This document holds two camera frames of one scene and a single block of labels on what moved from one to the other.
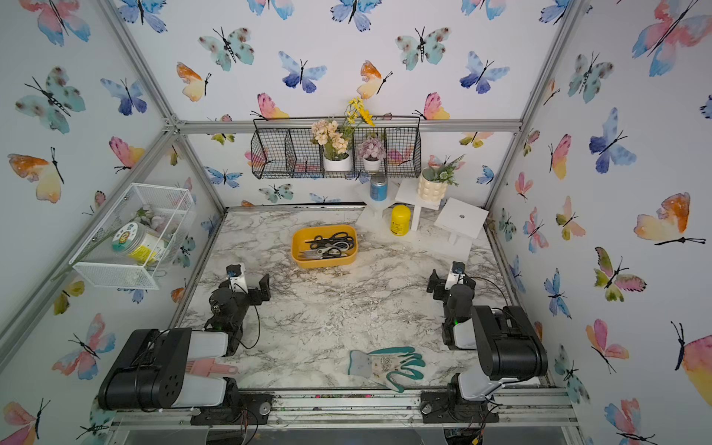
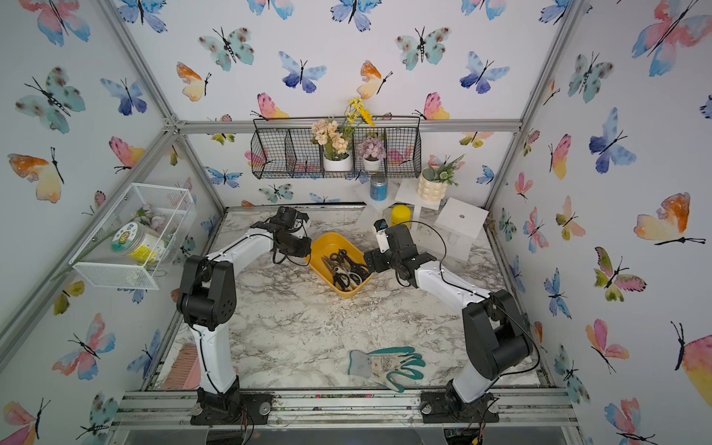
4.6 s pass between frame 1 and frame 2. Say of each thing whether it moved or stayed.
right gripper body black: moved
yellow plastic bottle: stayed
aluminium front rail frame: stayed
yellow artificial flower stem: stayed
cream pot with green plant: stayed
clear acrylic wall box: stayed
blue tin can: stayed
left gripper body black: moved
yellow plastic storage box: moved
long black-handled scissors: moved
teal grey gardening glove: stayed
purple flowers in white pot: stayed
